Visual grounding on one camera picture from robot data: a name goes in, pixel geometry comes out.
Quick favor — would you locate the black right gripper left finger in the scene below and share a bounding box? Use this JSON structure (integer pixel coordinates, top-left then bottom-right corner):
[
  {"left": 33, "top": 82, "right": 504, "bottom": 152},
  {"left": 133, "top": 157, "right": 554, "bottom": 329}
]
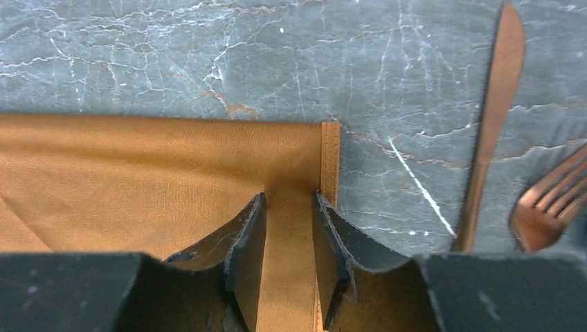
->
[{"left": 1, "top": 193, "right": 267, "bottom": 331}]

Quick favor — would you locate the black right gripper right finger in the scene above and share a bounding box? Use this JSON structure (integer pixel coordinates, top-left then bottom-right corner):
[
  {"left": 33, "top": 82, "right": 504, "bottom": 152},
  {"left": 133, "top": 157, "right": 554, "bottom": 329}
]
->
[{"left": 312, "top": 192, "right": 586, "bottom": 331}]

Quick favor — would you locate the orange cloth napkin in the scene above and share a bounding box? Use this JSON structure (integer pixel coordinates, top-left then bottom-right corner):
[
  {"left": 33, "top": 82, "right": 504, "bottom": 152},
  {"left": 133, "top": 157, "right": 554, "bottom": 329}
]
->
[{"left": 1, "top": 113, "right": 341, "bottom": 331}]

